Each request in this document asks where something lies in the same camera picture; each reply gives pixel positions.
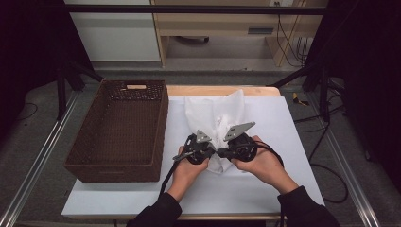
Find black curtain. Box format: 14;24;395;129
0;0;96;140
304;0;401;193

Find person's right hand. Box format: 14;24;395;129
231;135;289;187

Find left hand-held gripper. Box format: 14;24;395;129
172;129;218;166

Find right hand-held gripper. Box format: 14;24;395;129
217;121;258;164

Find aluminium rail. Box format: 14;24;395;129
0;90;80;227
309;94;383;227

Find black metal stand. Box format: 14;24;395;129
267;61;333;123
56;61;105;121

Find black horizontal frame bar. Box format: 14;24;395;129
62;4;329;16

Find hanging black desk cables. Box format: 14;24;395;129
274;1;312;68

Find wooden table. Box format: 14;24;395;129
61;84;325;221

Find white cabinet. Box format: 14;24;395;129
63;0;162;63

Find white table cover sheet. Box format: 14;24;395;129
61;95;325;218

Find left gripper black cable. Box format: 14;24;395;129
159;159;178;196

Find brown wicker basket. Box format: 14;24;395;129
63;79;170;183

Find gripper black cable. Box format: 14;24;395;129
159;159;178;196
254;140;285;168

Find light wooden desk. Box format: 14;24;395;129
150;0;329;68

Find yellow and black tool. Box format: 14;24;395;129
291;92;310;107

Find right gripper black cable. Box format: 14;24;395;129
254;140;285;168

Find thin black floor cable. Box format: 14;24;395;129
17;101;40;122

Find person's left hand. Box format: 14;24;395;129
170;146;210;191

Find white mesh laundry bag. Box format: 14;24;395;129
183;89;247;174

